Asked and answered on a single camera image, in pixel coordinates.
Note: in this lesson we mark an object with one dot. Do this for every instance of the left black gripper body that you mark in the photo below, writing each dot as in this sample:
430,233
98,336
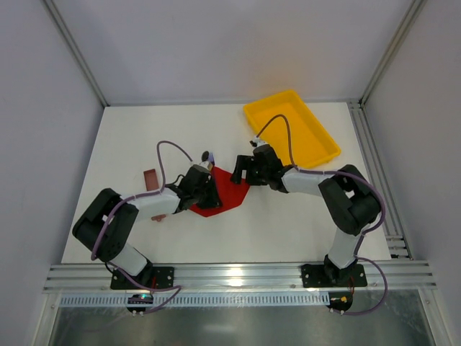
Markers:
212,192

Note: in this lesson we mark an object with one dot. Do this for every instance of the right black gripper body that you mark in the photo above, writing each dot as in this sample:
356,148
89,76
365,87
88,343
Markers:
248,171

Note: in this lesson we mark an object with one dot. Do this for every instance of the dark blue plastic spoon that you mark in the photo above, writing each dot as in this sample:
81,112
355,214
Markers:
206,156

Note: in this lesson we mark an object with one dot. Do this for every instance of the purple plastic fork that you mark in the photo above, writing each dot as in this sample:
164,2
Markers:
212,158

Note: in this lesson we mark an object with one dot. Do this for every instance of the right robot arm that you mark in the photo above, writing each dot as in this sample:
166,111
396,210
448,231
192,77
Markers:
354,205

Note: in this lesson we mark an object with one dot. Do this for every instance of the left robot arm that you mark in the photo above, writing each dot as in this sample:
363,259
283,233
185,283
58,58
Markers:
105,225

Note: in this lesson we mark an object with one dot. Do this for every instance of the brown utensil tray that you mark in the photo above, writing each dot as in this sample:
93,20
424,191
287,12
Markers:
152,186

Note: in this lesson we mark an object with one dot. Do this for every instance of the yellow plastic bin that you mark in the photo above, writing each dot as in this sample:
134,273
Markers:
285,122

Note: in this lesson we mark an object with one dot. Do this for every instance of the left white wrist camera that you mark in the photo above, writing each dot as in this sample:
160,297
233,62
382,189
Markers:
206,165

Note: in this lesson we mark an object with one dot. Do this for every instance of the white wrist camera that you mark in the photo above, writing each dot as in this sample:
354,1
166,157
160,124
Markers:
257,142
206,165

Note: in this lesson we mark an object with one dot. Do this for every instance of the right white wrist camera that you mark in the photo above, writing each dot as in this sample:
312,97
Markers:
257,142

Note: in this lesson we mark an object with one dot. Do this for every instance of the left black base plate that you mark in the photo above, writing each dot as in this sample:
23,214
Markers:
153,277

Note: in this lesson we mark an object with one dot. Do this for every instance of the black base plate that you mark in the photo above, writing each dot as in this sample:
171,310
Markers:
153,277
329,276

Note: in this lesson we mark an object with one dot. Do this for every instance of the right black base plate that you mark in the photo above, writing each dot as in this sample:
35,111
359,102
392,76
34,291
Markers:
329,276

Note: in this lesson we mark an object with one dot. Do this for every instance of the slotted cable duct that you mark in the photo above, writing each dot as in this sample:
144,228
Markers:
190,299

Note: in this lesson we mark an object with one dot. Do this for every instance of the right side aluminium rail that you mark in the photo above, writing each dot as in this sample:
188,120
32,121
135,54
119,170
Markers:
393,225

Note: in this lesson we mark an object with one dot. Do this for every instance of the aluminium rail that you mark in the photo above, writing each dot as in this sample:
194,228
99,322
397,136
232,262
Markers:
393,225
399,273

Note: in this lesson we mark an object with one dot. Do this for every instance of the front aluminium rail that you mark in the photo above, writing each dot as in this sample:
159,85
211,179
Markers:
399,273

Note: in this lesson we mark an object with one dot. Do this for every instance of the left frame post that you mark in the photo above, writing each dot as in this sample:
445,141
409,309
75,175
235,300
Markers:
65,33

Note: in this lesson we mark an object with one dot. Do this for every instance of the frame post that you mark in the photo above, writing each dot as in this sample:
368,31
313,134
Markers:
398,38
65,33

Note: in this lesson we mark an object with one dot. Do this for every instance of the right frame post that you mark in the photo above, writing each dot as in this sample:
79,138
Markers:
398,38

